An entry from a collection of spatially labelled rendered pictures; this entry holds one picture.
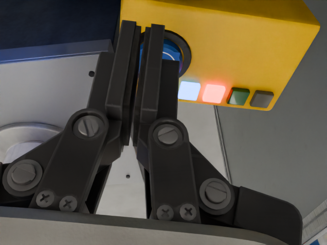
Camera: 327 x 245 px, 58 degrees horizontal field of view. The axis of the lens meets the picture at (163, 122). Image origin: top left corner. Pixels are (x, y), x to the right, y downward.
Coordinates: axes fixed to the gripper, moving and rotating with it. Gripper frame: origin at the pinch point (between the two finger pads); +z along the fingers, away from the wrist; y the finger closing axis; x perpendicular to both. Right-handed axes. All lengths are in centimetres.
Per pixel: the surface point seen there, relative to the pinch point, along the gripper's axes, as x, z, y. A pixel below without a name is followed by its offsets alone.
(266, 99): -12.9, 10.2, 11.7
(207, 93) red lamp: -12.7, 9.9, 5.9
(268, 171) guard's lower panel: -78, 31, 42
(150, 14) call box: -6.1, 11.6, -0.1
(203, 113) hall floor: -143, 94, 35
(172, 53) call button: -8.4, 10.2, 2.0
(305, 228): -66, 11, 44
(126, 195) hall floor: -248, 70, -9
